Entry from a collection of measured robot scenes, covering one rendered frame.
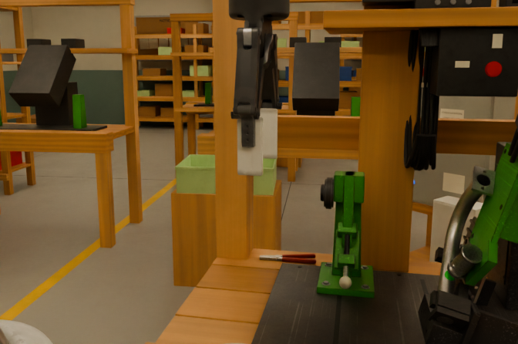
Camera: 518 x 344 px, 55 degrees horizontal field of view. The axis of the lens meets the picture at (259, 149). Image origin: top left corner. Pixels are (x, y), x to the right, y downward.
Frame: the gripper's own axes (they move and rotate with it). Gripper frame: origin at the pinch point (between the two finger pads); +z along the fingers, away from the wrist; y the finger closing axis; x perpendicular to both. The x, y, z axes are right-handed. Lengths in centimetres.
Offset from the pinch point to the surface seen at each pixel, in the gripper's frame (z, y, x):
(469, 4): -24, -56, 35
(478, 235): 22, -35, 36
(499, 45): -15, -55, 42
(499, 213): 15.2, -29.2, 37.6
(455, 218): 21, -43, 33
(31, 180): 126, -437, -360
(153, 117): 107, -932, -420
